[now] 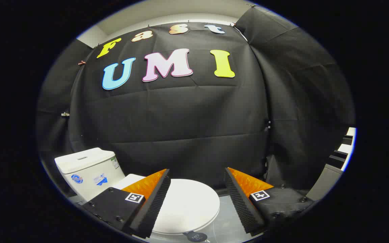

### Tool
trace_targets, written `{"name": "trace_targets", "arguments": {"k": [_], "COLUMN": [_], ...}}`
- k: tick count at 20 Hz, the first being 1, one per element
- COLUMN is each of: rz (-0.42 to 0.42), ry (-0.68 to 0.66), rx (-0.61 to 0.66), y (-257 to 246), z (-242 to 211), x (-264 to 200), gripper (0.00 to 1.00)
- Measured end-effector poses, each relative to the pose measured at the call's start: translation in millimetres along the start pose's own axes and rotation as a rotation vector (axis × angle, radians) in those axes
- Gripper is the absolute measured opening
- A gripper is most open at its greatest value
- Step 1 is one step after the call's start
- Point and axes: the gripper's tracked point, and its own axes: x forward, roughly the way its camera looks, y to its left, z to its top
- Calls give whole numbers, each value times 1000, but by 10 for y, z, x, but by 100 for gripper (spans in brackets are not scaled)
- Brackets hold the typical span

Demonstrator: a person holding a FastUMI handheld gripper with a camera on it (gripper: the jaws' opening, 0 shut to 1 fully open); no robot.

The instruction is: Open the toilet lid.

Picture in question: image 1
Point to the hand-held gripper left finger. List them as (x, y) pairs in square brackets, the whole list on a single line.
[(155, 206)]

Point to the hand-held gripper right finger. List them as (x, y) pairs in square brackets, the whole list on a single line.
[(240, 206)]

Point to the grey panel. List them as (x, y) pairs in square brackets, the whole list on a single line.
[(324, 182)]

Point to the white toilet lid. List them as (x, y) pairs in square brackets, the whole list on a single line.
[(189, 206)]

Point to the white panel with black slots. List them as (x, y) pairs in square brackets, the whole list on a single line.
[(344, 148)]

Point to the black backdrop cloth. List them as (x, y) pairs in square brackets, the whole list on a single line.
[(187, 118)]

